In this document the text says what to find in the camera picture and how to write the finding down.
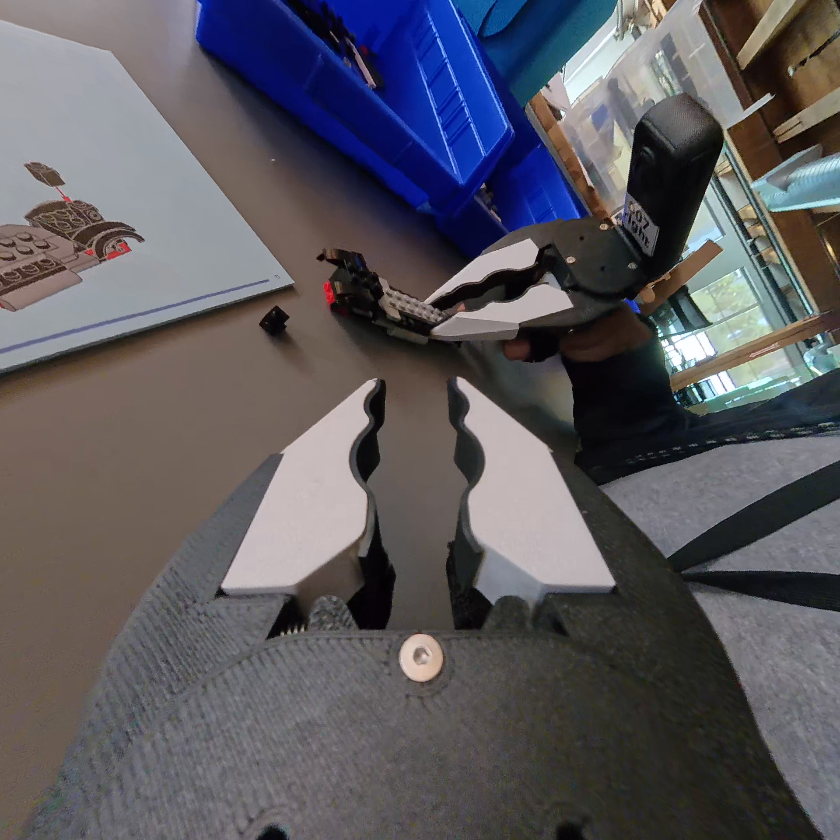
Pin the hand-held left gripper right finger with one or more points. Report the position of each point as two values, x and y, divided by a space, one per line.
531 525

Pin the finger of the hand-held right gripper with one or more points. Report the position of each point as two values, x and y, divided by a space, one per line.
499 262
512 321

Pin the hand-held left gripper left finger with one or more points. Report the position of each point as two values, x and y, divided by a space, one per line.
302 518

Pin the blue plastic bin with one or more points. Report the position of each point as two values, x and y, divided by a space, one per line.
315 98
531 197

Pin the grey black toy brick model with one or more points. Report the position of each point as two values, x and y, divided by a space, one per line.
387 305

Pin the small black brick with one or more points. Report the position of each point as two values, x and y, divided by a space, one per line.
274 319

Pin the pile of red black bricks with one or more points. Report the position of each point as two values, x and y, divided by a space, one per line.
334 33

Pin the person's right forearm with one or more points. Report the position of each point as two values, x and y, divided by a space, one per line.
623 407

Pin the grey desk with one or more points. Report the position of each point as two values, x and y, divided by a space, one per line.
164 426

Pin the person's right hand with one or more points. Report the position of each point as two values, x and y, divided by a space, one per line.
604 334

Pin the brown cardboard sheet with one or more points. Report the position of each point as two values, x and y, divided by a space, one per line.
689 262

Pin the stack of clear storage boxes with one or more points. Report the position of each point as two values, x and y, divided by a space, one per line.
617 98

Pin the blue felt bag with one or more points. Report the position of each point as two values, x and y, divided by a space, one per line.
538 39

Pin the light blue instruction booklet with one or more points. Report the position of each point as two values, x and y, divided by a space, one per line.
98 98

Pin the silver air duct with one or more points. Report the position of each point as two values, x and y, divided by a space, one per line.
800 184

